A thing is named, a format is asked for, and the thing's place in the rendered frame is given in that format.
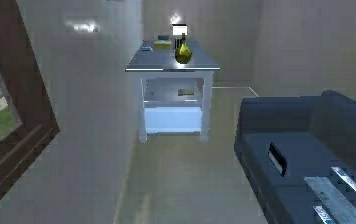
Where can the white table lamp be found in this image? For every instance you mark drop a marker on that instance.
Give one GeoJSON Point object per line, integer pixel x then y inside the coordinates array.
{"type": "Point", "coordinates": [179, 30]}

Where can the white side table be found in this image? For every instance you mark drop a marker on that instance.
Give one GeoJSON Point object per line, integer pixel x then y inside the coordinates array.
{"type": "Point", "coordinates": [172, 96]}

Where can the small dark flat object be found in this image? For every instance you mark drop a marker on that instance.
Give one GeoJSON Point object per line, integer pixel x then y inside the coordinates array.
{"type": "Point", "coordinates": [146, 49]}

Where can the green round vase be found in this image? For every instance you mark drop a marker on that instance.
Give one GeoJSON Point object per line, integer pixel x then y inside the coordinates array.
{"type": "Point", "coordinates": [183, 53]}

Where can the black remote control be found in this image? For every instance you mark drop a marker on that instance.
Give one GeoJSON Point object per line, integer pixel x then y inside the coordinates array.
{"type": "Point", "coordinates": [277, 158]}

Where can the brown framed window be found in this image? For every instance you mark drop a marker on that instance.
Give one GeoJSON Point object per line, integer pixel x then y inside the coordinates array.
{"type": "Point", "coordinates": [16, 100]}

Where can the dark blue sofa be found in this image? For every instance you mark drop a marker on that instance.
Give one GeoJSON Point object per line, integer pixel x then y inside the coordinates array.
{"type": "Point", "coordinates": [302, 150]}

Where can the grey white envelope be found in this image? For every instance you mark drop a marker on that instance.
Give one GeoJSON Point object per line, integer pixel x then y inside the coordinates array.
{"type": "Point", "coordinates": [334, 199]}

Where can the yellow green box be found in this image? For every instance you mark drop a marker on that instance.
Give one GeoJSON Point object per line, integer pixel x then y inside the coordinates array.
{"type": "Point", "coordinates": [162, 45]}

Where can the small dark bowl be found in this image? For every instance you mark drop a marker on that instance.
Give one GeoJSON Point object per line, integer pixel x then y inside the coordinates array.
{"type": "Point", "coordinates": [163, 37]}

